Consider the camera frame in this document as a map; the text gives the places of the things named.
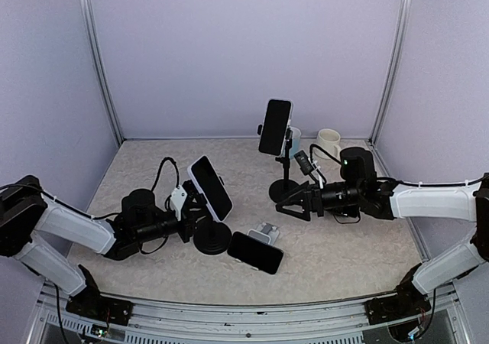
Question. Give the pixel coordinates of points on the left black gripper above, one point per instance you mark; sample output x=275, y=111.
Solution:
x=189, y=219

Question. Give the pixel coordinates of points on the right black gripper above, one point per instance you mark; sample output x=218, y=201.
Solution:
x=313, y=202

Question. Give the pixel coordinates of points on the black round-base phone stand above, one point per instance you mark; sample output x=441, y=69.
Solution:
x=209, y=237

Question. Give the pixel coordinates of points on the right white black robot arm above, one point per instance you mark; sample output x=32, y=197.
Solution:
x=463, y=201

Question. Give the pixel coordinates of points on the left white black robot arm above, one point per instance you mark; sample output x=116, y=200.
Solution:
x=27, y=211

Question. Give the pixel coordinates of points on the tall black phone stand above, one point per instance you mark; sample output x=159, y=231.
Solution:
x=279, y=188

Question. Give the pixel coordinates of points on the grey folding phone stand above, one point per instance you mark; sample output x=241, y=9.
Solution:
x=265, y=233

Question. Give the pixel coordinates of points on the blue phone on grey stand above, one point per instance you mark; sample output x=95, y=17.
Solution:
x=258, y=255

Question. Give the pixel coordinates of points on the phone on tall stand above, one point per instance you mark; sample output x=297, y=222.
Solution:
x=274, y=127

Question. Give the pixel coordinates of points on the light blue cup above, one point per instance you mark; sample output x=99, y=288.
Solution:
x=295, y=141

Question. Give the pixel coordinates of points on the cream ceramic mug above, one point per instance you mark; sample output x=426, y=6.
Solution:
x=329, y=140

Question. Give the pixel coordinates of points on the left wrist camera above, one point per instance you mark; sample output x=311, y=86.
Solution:
x=179, y=202

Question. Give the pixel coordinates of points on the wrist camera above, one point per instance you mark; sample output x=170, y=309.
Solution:
x=179, y=202
x=309, y=168

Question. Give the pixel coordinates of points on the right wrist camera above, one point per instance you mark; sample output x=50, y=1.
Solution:
x=309, y=168

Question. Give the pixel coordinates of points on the front aluminium rail base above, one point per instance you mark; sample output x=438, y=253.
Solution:
x=337, y=321

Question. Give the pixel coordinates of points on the right aluminium frame post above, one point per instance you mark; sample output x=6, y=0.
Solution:
x=392, y=69

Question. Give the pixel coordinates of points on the aluminium frame post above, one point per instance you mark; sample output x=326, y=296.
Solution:
x=90, y=24
x=392, y=69

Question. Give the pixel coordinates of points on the left aluminium frame post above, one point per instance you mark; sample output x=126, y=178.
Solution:
x=90, y=24

